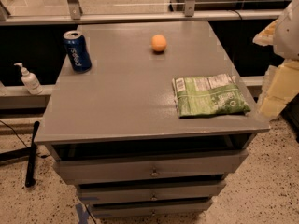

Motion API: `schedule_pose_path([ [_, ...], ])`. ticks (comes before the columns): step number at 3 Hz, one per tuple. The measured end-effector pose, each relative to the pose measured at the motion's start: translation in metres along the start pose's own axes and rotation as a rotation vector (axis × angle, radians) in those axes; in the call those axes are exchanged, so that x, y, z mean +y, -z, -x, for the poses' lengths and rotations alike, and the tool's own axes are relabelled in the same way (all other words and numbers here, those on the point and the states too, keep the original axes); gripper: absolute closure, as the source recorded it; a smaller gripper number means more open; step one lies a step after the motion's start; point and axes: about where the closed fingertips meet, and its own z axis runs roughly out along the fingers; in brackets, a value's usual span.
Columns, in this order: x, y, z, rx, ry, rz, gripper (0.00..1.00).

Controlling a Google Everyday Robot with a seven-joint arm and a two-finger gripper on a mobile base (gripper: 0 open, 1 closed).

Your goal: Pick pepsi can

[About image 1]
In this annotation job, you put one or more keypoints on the green chip bag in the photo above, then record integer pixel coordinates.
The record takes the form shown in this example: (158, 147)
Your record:
(208, 96)

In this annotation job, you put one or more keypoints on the right metal railing bracket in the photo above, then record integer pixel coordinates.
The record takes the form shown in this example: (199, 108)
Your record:
(189, 8)

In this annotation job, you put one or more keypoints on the grey drawer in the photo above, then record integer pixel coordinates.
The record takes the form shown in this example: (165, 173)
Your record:
(154, 192)
(151, 167)
(150, 208)

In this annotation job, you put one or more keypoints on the black tripod leg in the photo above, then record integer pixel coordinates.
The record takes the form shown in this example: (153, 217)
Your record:
(29, 179)

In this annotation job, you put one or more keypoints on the orange fruit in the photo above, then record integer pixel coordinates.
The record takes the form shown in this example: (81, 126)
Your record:
(158, 43)

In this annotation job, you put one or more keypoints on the left metal railing bracket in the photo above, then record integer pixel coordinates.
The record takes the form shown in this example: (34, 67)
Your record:
(74, 9)

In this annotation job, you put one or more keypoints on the grey drawer cabinet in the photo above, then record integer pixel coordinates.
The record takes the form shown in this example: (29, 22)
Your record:
(124, 106)

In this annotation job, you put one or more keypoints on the white pump soap bottle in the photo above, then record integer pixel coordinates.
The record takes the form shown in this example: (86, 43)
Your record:
(29, 80)

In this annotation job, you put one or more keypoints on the metal railing bracket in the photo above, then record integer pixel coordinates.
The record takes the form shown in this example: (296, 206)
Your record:
(74, 9)
(189, 8)

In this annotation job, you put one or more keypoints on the blue pepsi can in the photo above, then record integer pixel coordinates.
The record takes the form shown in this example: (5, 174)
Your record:
(76, 49)

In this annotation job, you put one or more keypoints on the top grey drawer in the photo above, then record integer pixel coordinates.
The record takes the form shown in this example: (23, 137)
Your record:
(151, 167)

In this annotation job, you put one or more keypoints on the bottom grey drawer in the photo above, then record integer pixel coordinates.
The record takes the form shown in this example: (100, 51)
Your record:
(150, 208)

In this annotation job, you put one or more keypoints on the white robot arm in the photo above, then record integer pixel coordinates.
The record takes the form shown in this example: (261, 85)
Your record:
(281, 84)

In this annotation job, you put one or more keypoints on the middle grey drawer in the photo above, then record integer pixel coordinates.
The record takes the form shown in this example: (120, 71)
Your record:
(154, 192)

